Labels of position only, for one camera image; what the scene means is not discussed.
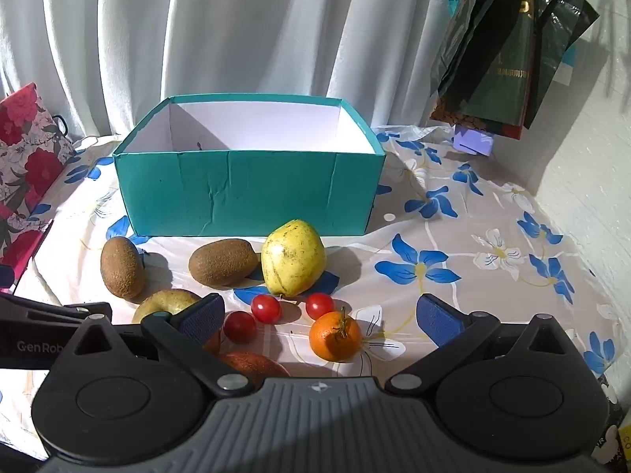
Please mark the orange mandarin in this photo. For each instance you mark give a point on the orange mandarin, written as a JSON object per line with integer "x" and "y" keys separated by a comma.
{"x": 334, "y": 337}

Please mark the dark green paper bag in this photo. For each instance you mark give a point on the dark green paper bag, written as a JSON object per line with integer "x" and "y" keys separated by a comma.
{"x": 503, "y": 59}

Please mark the red apple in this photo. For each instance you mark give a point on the red apple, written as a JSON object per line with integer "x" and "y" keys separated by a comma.
{"x": 251, "y": 362}

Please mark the blue floral tablecloth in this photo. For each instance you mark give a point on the blue floral tablecloth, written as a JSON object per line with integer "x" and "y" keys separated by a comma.
{"x": 468, "y": 207}

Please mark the yellow-green lemon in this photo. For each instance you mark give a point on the yellow-green lemon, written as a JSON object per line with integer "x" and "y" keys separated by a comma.
{"x": 293, "y": 258}

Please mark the teal cardboard box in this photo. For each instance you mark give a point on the teal cardboard box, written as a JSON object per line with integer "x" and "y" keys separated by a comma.
{"x": 246, "y": 192}

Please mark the yellow-green apple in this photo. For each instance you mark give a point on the yellow-green apple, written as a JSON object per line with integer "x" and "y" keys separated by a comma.
{"x": 172, "y": 298}

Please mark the white curtain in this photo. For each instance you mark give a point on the white curtain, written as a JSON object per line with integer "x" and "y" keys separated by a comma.
{"x": 246, "y": 34}

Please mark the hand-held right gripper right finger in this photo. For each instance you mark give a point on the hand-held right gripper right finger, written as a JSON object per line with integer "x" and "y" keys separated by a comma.
{"x": 436, "y": 319}

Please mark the dark green plastic bag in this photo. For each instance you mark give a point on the dark green plastic bag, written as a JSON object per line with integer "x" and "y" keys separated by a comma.
{"x": 557, "y": 15}

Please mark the red floral gift bag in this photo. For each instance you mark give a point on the red floral gift bag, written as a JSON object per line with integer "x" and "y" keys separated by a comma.
{"x": 22, "y": 251}
{"x": 29, "y": 152}

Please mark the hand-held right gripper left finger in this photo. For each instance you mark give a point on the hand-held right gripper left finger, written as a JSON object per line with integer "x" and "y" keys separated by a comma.
{"x": 204, "y": 316}

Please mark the red cherry tomato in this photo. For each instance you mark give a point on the red cherry tomato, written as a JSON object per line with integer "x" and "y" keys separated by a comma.
{"x": 240, "y": 327}
{"x": 266, "y": 308}
{"x": 320, "y": 306}

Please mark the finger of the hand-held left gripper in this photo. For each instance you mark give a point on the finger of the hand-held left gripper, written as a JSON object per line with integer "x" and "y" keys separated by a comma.
{"x": 59, "y": 313}

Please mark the brown kiwi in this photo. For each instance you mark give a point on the brown kiwi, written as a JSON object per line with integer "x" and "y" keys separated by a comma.
{"x": 122, "y": 266}
{"x": 222, "y": 262}

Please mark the brown patterned bag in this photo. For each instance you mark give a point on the brown patterned bag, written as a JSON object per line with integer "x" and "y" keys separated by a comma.
{"x": 451, "y": 117}

